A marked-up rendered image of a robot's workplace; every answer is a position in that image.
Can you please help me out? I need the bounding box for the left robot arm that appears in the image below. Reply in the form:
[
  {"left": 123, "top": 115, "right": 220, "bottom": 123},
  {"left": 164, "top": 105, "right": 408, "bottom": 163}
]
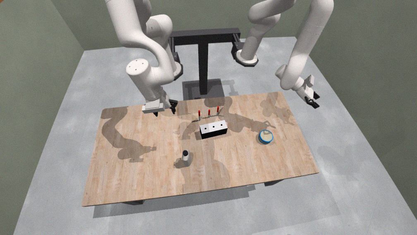
[{"left": 236, "top": 0, "right": 334, "bottom": 91}]

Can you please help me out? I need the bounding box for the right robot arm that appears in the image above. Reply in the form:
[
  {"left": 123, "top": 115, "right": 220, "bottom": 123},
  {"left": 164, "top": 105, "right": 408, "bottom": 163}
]
[{"left": 105, "top": 0, "right": 181, "bottom": 114}]

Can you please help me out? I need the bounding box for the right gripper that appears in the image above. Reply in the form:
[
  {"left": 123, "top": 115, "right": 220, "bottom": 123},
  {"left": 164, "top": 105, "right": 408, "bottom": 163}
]
[{"left": 153, "top": 89, "right": 178, "bottom": 117}]

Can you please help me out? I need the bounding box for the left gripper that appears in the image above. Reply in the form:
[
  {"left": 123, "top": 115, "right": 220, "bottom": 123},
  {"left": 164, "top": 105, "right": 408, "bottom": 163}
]
[{"left": 295, "top": 85, "right": 320, "bottom": 109}]

